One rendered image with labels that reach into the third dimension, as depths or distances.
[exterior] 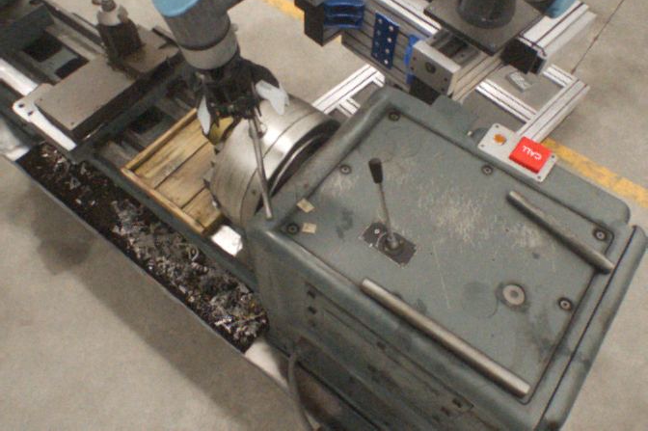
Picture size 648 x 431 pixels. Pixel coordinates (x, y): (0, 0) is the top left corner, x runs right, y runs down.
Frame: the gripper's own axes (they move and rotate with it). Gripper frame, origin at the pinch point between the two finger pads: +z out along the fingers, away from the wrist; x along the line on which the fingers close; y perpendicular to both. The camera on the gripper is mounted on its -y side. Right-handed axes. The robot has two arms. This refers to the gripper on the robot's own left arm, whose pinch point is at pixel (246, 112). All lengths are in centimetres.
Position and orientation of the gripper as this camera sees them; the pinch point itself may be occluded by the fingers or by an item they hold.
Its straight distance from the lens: 90.6
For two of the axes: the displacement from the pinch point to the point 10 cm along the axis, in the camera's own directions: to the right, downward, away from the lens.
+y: 2.3, 8.9, -4.0
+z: 1.1, 3.8, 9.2
